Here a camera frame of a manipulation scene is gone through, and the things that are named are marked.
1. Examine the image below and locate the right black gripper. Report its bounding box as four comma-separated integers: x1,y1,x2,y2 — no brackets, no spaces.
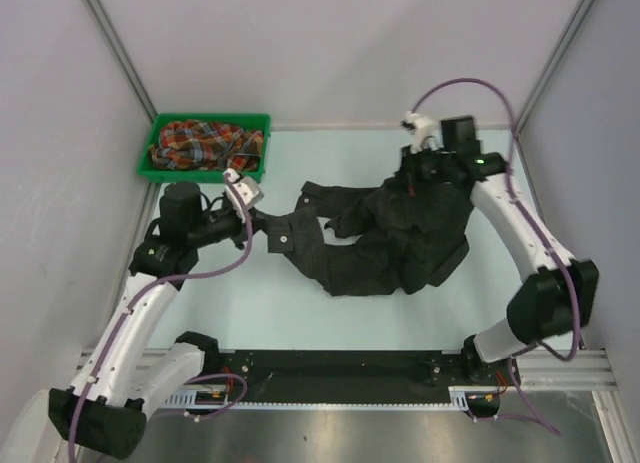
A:
388,142,454,197

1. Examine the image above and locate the green plastic bin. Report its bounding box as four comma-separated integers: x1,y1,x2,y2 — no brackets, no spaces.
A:
137,113,271,184

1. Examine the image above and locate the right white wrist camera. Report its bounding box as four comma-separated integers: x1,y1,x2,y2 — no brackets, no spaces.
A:
401,111,438,154

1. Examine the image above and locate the white slotted cable duct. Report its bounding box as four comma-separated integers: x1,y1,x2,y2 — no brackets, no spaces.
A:
160,386,500,411

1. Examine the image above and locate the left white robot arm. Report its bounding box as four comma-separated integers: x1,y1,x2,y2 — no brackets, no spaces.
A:
48,170,263,462

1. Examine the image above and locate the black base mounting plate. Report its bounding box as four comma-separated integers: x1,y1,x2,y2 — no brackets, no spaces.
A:
174,347,521,405

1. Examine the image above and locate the aluminium frame rail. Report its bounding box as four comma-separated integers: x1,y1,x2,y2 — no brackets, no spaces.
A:
74,347,614,389

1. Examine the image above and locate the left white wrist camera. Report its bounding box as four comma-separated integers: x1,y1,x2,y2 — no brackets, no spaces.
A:
223,168,264,211

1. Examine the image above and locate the plaid long sleeve shirt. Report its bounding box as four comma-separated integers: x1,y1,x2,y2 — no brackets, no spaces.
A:
148,119,266,172

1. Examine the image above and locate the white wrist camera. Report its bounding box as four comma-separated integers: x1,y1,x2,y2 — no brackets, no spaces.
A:
223,168,264,211
401,111,438,154

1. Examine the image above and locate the black pinstripe long sleeve shirt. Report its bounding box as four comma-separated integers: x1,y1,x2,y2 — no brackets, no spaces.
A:
262,177,473,297

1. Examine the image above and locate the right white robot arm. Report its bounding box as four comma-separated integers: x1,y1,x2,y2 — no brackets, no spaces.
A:
400,111,599,384

